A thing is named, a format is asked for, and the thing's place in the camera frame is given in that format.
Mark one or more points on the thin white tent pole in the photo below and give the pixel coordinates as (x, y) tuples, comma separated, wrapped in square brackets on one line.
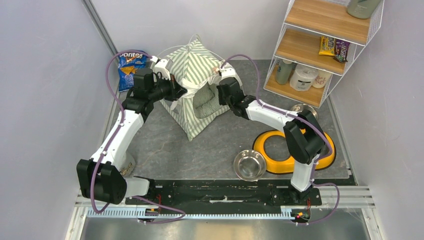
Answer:
[(194, 46)]

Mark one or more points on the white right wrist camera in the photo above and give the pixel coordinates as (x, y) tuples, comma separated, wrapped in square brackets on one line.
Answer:
[(223, 73)]

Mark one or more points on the blue Doritos chip bag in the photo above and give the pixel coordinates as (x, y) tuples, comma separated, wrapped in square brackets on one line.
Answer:
[(128, 63)]

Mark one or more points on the yellow pet bowl holder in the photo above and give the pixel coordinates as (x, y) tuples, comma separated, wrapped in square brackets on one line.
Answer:
[(272, 145)]

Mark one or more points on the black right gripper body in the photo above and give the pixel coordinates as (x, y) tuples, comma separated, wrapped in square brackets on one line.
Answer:
[(223, 100)]

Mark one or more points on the aluminium rail frame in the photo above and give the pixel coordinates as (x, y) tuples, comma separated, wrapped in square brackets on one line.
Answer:
[(352, 216)]

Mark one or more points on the green bottle shelf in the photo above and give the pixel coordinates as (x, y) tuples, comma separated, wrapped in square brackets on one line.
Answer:
[(362, 9), (283, 71)]

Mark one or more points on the steel bowl front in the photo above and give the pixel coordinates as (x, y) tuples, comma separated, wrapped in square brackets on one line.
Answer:
[(249, 165)]

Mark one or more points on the cream printed cup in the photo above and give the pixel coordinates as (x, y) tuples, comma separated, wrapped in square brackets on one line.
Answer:
[(321, 79)]

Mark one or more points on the yellow candy bag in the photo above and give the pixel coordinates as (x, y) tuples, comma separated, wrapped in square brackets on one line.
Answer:
[(327, 46)]

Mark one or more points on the white toilet paper roll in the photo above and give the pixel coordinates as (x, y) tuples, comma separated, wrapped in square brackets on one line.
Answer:
[(303, 77)]

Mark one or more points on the dark purple candy bag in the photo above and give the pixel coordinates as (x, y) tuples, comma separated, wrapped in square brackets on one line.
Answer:
[(341, 50)]

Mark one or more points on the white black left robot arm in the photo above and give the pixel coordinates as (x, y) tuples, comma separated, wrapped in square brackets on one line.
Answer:
[(100, 176)]

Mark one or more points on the green striped pet tent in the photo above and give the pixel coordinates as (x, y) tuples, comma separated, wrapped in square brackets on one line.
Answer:
[(191, 72)]

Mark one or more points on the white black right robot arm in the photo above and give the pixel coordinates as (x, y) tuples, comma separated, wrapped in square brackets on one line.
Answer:
[(305, 139)]

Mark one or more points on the green checked pet cushion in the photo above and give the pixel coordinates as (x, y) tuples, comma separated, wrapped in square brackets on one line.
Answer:
[(206, 101)]

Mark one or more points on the steel bowl near shelf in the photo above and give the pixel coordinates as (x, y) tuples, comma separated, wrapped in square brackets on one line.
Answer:
[(302, 106)]

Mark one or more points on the green bottle lower shelf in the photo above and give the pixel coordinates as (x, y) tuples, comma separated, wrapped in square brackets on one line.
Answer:
[(283, 71)]

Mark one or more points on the white wire wooden shelf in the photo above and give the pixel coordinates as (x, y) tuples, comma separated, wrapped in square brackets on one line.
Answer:
[(304, 23)]

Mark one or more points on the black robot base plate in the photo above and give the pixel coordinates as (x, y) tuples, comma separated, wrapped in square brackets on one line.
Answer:
[(274, 192)]

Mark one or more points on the green bottle top shelf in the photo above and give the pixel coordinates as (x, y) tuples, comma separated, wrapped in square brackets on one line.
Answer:
[(362, 9)]

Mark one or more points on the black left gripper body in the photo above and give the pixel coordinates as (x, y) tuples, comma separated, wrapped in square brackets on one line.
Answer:
[(165, 89)]

